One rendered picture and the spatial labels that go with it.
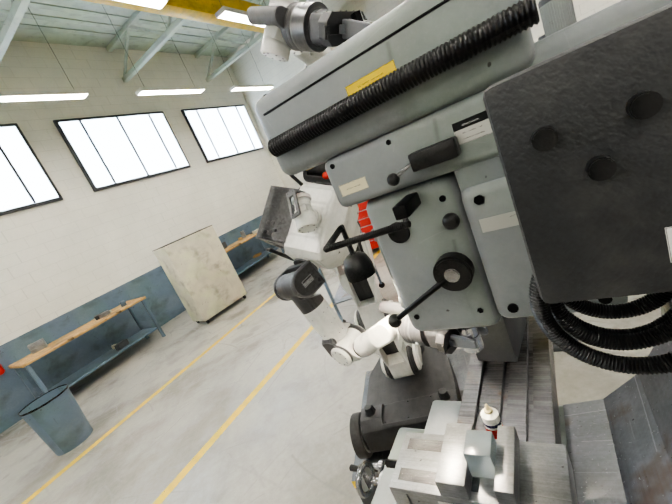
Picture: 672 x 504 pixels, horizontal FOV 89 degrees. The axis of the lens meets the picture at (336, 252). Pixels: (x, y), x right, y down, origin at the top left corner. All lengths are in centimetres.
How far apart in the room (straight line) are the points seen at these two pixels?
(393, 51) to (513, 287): 43
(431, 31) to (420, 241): 34
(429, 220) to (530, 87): 37
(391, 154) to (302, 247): 59
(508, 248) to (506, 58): 28
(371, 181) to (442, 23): 26
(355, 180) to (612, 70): 43
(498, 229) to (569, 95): 33
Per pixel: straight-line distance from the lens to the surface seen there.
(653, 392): 105
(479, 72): 57
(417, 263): 69
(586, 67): 33
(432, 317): 75
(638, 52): 34
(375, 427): 174
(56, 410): 514
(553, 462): 89
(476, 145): 59
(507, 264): 64
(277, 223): 119
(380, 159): 63
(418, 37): 59
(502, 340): 119
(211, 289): 682
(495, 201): 61
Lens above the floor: 172
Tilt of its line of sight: 13 degrees down
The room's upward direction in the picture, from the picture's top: 23 degrees counter-clockwise
